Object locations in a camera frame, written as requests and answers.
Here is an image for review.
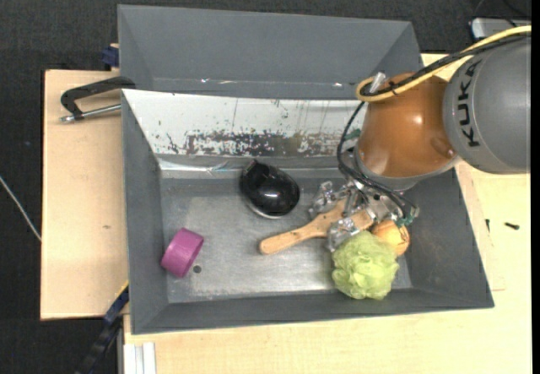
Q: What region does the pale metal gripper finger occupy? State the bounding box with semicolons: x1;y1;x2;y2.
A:
327;216;365;250
309;181;352;218

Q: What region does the orange toy fruit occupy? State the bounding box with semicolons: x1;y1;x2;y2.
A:
370;219;411;257

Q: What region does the green mesh bath sponge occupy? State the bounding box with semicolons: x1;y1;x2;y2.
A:
331;230;401;301

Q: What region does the black computer mouse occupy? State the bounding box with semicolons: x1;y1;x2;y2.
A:
239;159;301;220

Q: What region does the grey metal bin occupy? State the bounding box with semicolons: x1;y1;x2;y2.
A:
116;3;495;335

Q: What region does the wooden brush handle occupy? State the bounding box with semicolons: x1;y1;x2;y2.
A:
258;209;376;256

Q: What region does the purple plastic ring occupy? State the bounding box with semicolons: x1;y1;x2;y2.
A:
159;227;205;279

